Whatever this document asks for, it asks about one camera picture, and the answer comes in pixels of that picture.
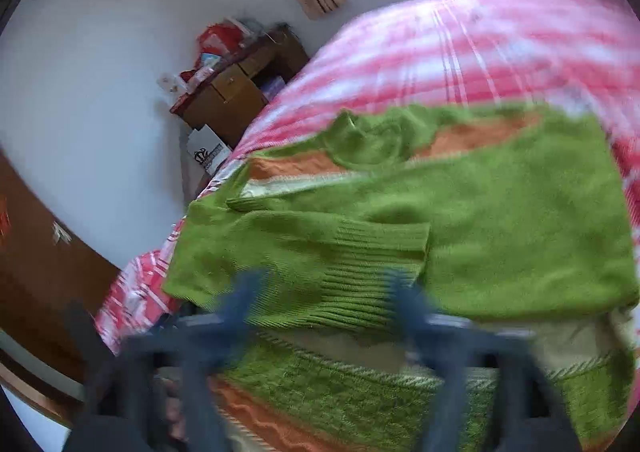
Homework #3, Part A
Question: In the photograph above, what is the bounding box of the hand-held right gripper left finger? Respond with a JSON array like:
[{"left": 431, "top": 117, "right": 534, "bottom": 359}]
[{"left": 72, "top": 269, "right": 273, "bottom": 452}]

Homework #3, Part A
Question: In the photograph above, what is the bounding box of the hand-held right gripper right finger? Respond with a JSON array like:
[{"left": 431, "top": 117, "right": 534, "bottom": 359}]
[{"left": 382, "top": 267, "right": 583, "bottom": 452}]

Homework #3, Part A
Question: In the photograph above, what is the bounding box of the green knit sweater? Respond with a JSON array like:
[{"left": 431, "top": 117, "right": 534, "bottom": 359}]
[{"left": 162, "top": 104, "right": 640, "bottom": 452}]

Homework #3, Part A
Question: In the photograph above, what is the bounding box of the brown wooden door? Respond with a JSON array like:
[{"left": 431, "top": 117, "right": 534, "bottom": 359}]
[{"left": 0, "top": 147, "right": 122, "bottom": 383}]

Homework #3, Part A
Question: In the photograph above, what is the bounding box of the white cardboard box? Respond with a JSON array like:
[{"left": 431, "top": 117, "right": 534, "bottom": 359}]
[{"left": 186, "top": 124, "right": 232, "bottom": 177}]

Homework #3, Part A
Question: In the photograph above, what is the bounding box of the wooden desk with drawers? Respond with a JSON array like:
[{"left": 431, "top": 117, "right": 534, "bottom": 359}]
[{"left": 170, "top": 29, "right": 311, "bottom": 150}]

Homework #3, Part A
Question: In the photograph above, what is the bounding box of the red flat box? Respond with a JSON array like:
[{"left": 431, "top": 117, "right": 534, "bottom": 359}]
[{"left": 169, "top": 94, "right": 201, "bottom": 115}]

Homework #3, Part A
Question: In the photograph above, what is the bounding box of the stack of books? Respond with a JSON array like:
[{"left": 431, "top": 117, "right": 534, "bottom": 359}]
[{"left": 260, "top": 76, "right": 287, "bottom": 98}]

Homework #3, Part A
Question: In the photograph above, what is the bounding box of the white printed carton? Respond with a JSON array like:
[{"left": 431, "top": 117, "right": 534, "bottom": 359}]
[{"left": 157, "top": 72, "right": 184, "bottom": 95}]

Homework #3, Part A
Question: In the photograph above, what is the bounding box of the bed with pink plaid blanket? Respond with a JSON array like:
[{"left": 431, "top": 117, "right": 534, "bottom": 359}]
[{"left": 95, "top": 0, "right": 640, "bottom": 358}]

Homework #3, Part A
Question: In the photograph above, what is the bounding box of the red gift bag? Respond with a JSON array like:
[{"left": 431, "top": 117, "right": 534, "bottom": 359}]
[{"left": 197, "top": 19, "right": 251, "bottom": 58}]

